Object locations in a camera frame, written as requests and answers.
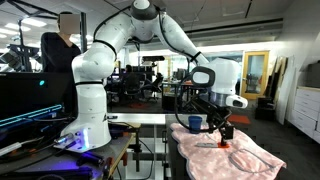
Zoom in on leaning wooden boards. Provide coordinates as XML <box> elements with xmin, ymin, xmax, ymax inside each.
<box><xmin>266</xmin><ymin>55</ymin><xmax>298</xmax><ymax>125</ymax></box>

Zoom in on white power strip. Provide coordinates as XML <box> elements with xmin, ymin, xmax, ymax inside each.
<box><xmin>0</xmin><ymin>141</ymin><xmax>24</xmax><ymax>158</ymax></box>

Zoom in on white desk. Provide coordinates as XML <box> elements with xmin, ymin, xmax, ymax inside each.
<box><xmin>107</xmin><ymin>112</ymin><xmax>168</xmax><ymax>180</ymax></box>

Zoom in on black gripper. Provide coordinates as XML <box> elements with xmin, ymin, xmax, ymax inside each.
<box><xmin>205</xmin><ymin>105</ymin><xmax>235</xmax><ymax>144</ymax></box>

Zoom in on dark box on cabinet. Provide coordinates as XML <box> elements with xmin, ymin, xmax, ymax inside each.
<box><xmin>306</xmin><ymin>62</ymin><xmax>320</xmax><ymax>89</ymax></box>

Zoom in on metal breadboard robot table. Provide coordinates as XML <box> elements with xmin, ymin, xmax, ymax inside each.
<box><xmin>0</xmin><ymin>131</ymin><xmax>141</xmax><ymax>180</ymax></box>

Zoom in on black computer monitor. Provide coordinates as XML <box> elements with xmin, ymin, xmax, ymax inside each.
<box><xmin>0</xmin><ymin>71</ymin><xmax>78</xmax><ymax>134</ymax></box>

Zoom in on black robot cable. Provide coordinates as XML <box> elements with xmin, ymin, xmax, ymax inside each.
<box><xmin>174</xmin><ymin>74</ymin><xmax>221</xmax><ymax>133</ymax></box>

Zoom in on black floor box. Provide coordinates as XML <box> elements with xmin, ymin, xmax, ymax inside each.
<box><xmin>254</xmin><ymin>96</ymin><xmax>278</xmax><ymax>122</ymax></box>

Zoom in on black camera bar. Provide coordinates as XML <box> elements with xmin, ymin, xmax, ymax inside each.
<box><xmin>141</xmin><ymin>55</ymin><xmax>166</xmax><ymax>63</ymax></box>

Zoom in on white drawer cabinet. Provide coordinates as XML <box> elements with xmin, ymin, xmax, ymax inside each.
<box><xmin>289</xmin><ymin>85</ymin><xmax>320</xmax><ymax>144</ymax></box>

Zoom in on blue plastic cup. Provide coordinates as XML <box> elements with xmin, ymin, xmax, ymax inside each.
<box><xmin>187</xmin><ymin>115</ymin><xmax>204</xmax><ymax>135</ymax></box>

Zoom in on silver flashlight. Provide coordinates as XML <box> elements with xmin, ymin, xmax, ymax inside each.
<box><xmin>54</xmin><ymin>132</ymin><xmax>75</xmax><ymax>145</ymax></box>

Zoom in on yellow framed glass door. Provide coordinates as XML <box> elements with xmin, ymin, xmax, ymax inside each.
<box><xmin>240</xmin><ymin>50</ymin><xmax>270</xmax><ymax>100</ymax></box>

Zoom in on pink dotted bib cloth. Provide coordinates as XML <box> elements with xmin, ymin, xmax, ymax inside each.
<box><xmin>169</xmin><ymin>121</ymin><xmax>288</xmax><ymax>180</ymax></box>

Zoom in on black office chair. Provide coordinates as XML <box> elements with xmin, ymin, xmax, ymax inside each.
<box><xmin>146</xmin><ymin>72</ymin><xmax>165</xmax><ymax>101</ymax></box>

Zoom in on orange floor mat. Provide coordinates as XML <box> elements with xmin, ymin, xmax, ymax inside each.
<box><xmin>228</xmin><ymin>114</ymin><xmax>252</xmax><ymax>125</ymax></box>

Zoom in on person in black top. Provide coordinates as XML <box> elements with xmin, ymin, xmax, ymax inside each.
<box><xmin>40</xmin><ymin>11</ymin><xmax>83</xmax><ymax>118</ymax></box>

